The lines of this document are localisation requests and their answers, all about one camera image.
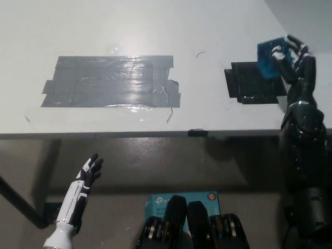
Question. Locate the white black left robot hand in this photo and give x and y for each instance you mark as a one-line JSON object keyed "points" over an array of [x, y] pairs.
{"points": [[80, 192]]}

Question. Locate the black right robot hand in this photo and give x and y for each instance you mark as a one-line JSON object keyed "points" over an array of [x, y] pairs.
{"points": [[303, 77]]}

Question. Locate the blue Rubik's cube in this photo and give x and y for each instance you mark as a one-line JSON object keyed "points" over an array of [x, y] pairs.
{"points": [[265, 62]]}

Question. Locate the black tape square mark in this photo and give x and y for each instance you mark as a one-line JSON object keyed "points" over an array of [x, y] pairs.
{"points": [[246, 85]]}

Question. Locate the black table leg bar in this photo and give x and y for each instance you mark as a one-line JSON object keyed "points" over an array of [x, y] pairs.
{"points": [[22, 203]]}

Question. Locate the teal router cardboard box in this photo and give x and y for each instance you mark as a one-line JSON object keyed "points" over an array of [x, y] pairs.
{"points": [[159, 203]]}

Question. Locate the grey duct tape patch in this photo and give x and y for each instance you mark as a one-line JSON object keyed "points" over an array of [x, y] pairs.
{"points": [[109, 83]]}

